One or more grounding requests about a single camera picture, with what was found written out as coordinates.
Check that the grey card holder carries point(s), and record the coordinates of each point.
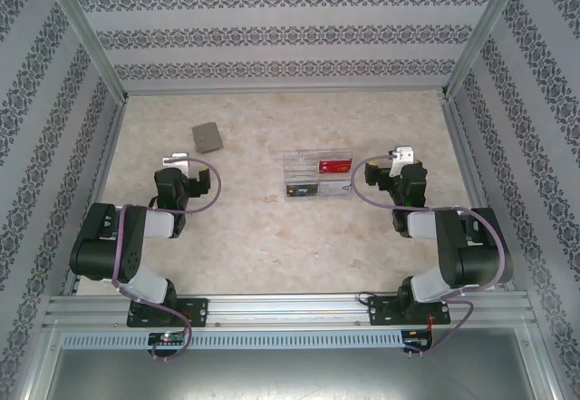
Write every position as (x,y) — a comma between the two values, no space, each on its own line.
(207,138)

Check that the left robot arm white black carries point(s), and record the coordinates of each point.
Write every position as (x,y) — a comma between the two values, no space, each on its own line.
(104,246)

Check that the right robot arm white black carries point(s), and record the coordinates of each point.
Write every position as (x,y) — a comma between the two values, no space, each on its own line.
(476,255)

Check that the red VIP card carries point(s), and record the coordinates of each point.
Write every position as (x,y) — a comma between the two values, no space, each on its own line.
(335,166)

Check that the white silver card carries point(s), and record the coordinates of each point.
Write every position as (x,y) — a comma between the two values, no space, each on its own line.
(335,188)

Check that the clear acrylic card box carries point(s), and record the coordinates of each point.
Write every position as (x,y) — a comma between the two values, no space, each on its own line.
(299,166)

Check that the small circuit board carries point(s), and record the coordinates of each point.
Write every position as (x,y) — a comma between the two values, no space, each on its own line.
(417,341)
(167,338)

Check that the grey metal sheet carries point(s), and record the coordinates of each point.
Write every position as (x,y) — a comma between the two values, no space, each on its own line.
(290,373)

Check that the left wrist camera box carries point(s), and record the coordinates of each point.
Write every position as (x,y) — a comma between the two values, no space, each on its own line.
(179,157)

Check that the aluminium side rail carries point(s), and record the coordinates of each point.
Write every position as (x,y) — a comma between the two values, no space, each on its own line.
(466,164)
(100,182)

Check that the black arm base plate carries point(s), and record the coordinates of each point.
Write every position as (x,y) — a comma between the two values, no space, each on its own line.
(380,311)
(199,311)

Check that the aluminium mounting rail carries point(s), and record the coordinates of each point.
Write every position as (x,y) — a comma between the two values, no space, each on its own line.
(281,309)

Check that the aluminium frame post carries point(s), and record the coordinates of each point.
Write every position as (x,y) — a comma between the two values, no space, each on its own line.
(86,28)
(485,28)

